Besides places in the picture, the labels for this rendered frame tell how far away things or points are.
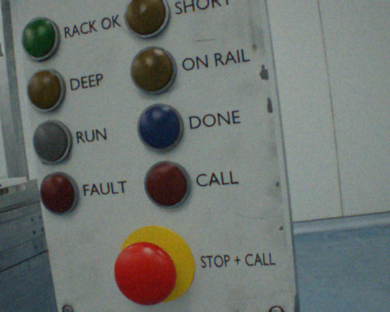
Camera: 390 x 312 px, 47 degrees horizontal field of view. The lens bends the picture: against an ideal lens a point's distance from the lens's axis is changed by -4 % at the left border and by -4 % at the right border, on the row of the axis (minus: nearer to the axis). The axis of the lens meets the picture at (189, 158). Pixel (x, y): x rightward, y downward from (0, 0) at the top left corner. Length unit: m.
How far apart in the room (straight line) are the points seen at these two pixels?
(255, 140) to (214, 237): 0.07
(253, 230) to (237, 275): 0.03
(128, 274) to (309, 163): 3.85
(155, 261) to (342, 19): 4.01
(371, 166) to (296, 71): 1.05
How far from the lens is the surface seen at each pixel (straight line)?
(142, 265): 0.28
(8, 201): 1.30
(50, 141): 0.32
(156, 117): 0.29
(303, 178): 4.11
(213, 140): 0.29
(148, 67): 0.29
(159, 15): 0.29
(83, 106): 0.32
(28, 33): 0.34
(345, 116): 4.13
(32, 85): 0.33
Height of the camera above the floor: 0.97
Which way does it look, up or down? 3 degrees down
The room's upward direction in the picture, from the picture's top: 7 degrees counter-clockwise
